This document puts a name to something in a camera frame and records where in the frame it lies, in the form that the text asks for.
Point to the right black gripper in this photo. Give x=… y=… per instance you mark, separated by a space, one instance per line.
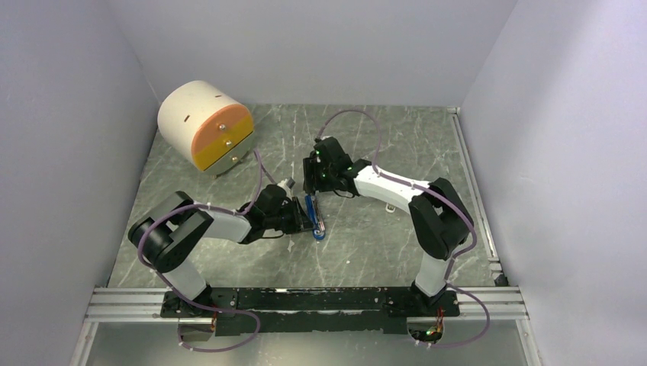
x=311 y=166

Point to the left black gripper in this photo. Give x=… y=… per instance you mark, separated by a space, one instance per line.
x=300 y=221

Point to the blue black stapler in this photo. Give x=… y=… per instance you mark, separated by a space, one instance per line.
x=313 y=210

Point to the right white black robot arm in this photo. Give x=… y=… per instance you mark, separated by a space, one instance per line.
x=441 y=221

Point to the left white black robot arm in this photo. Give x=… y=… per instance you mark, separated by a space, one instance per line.
x=166 y=235

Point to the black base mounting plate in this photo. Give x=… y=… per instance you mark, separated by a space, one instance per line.
x=235 y=311

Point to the round white orange drawer box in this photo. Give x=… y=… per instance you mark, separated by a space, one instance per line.
x=207 y=127

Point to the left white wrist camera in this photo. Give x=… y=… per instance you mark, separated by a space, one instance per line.
x=287 y=184

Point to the right side aluminium rail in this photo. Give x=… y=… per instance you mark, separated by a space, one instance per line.
x=494 y=263

